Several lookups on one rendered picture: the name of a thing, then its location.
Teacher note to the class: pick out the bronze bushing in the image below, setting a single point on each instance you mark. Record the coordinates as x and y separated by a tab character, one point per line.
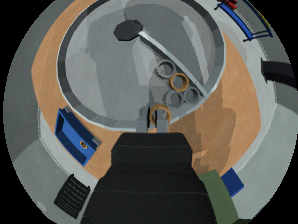
184	79
159	106
83	144

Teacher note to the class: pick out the blue crate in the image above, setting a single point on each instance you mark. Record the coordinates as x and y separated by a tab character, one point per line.
71	132

